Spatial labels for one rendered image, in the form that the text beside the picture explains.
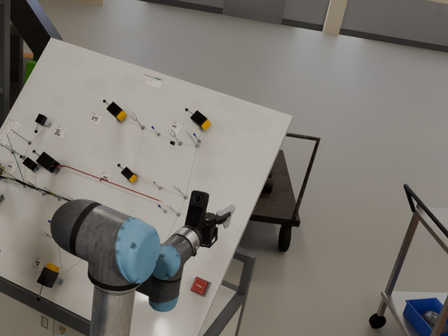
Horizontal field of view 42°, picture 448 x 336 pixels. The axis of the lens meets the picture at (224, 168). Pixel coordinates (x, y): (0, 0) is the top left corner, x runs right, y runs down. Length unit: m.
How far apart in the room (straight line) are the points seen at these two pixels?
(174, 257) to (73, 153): 1.17
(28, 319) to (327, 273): 2.41
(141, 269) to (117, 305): 0.11
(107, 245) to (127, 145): 1.33
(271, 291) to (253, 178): 1.90
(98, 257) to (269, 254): 3.30
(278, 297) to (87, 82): 2.07
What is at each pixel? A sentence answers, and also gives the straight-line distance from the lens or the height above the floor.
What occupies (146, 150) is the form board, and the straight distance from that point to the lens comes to 2.41.
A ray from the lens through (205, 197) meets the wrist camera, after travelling 1.58.
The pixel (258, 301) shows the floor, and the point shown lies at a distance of 3.95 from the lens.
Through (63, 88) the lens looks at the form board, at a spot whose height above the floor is 1.48.
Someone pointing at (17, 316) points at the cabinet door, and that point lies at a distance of 2.66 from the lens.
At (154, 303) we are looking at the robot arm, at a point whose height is 1.43.
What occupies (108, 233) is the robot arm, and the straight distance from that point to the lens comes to 1.15.
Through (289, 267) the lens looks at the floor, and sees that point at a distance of 4.33.
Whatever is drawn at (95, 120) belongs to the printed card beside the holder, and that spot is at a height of 1.42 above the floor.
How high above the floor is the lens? 2.44
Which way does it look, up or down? 26 degrees down
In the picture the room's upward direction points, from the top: 11 degrees clockwise
